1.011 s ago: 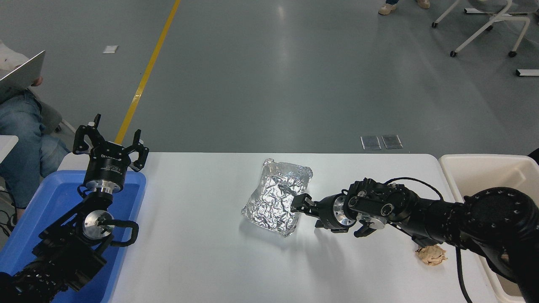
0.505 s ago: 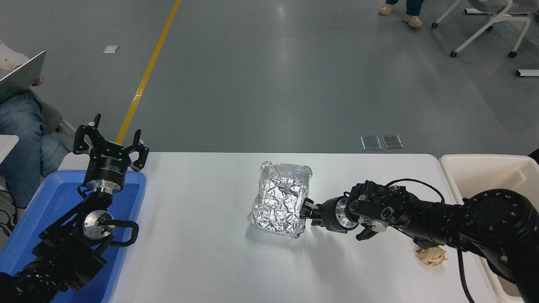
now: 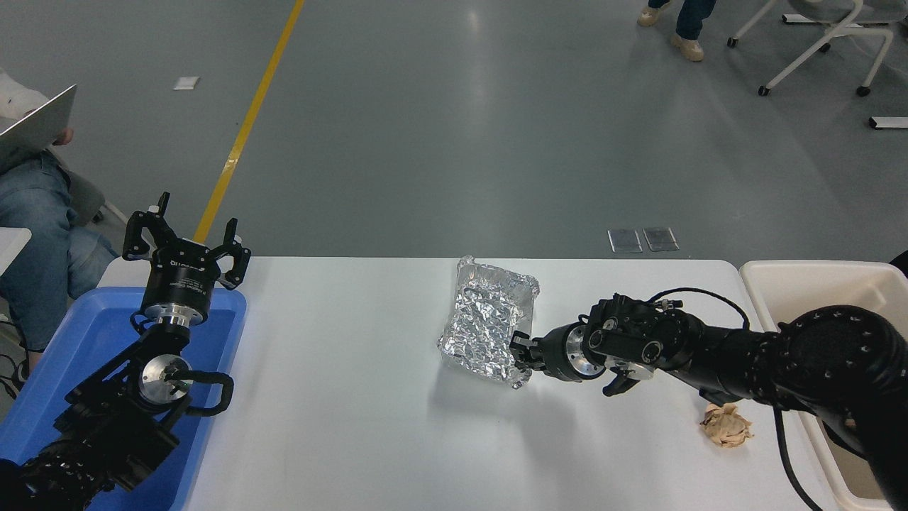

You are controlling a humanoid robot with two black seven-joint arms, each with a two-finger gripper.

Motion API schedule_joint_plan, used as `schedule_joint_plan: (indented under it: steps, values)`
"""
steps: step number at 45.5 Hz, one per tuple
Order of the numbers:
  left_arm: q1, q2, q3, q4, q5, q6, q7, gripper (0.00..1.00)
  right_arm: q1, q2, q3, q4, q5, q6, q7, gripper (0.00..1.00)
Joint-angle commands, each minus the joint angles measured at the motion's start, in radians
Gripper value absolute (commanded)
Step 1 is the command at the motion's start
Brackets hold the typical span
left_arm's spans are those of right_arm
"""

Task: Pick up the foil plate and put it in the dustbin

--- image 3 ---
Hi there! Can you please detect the white side table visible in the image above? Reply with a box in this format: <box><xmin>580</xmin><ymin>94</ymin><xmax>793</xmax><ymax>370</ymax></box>
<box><xmin>0</xmin><ymin>227</ymin><xmax>33</xmax><ymax>276</ymax></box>

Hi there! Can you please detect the seated person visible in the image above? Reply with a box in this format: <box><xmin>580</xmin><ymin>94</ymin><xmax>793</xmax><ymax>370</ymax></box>
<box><xmin>0</xmin><ymin>67</ymin><xmax>120</xmax><ymax>353</ymax></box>

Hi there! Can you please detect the blue plastic tray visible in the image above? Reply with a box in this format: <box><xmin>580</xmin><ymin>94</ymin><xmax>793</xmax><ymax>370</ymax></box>
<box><xmin>0</xmin><ymin>286</ymin><xmax>248</xmax><ymax>511</ymax></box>

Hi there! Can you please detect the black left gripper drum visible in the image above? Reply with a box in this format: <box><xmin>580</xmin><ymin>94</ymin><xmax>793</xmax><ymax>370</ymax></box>
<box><xmin>140</xmin><ymin>239</ymin><xmax>218</xmax><ymax>317</ymax></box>

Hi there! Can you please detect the white wheeled chair base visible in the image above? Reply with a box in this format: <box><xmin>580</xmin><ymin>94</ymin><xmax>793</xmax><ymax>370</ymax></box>
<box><xmin>727</xmin><ymin>0</ymin><xmax>898</xmax><ymax>97</ymax></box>

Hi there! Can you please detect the grey chair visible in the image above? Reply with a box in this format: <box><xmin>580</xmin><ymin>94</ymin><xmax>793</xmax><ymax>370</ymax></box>
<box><xmin>48</xmin><ymin>150</ymin><xmax>130</xmax><ymax>228</ymax></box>

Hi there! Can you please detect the large pale bin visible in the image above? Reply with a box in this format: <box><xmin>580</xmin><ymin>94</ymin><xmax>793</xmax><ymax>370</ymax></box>
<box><xmin>739</xmin><ymin>260</ymin><xmax>908</xmax><ymax>511</ymax></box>

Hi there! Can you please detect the foil tray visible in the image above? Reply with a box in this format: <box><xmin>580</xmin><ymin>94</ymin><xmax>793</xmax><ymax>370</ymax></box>
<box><xmin>436</xmin><ymin>255</ymin><xmax>541</xmax><ymax>391</ymax></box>

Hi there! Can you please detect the standing person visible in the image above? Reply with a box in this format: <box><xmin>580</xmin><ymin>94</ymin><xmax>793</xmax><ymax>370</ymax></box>
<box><xmin>636</xmin><ymin>0</ymin><xmax>717</xmax><ymax>62</ymax></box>

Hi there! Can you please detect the crumpled tan paper ball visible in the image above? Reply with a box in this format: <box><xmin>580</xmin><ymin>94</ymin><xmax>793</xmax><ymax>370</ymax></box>
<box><xmin>700</xmin><ymin>402</ymin><xmax>754</xmax><ymax>449</ymax></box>

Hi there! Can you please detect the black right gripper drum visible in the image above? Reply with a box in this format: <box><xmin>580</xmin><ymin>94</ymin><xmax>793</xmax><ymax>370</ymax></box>
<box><xmin>531</xmin><ymin>324</ymin><xmax>574</xmax><ymax>381</ymax></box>

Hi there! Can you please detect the silver laptop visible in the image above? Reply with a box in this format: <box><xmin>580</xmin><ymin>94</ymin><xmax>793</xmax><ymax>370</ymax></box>
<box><xmin>0</xmin><ymin>84</ymin><xmax>77</xmax><ymax>175</ymax></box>

